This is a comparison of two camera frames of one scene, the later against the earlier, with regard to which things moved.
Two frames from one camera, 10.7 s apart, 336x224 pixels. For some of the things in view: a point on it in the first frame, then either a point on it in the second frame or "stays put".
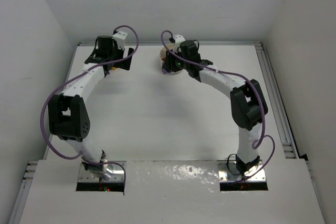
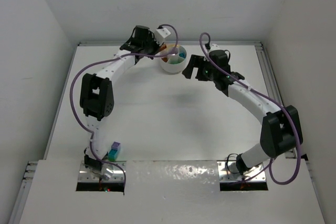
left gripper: (125, 60) -> (151, 46)
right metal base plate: (228, 172) stays put
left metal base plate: (115, 172) stays put
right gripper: (170, 62) -> (198, 67)
